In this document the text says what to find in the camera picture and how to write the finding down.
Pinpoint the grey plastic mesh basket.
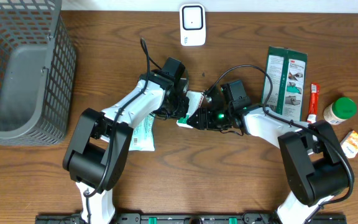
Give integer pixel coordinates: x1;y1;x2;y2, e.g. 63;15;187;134
0;0;76;146

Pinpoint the white green carton box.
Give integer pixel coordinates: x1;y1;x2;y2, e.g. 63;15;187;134
177;90;204;128

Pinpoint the white barcode scanner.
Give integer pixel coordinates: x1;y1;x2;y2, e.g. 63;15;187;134
179;3;206;47

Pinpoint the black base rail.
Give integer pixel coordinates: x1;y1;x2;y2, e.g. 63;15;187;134
35;212;347;224

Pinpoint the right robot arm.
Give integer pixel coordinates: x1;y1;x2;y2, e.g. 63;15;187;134
187;80;354;223

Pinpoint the green white package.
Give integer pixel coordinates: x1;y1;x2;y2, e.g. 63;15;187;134
261;46;308;121

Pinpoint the orange small box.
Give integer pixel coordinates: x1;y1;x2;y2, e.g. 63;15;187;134
341;130;358;159

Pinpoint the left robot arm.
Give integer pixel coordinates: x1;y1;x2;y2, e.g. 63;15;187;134
62;57;189;223

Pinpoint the orange red stick sachet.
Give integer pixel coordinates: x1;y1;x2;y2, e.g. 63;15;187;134
306;83;320;123

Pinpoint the green lid jar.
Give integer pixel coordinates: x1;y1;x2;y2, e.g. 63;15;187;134
323;97;357;125

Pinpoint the light teal wipes packet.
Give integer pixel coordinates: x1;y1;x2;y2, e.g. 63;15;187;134
129;115;155;151

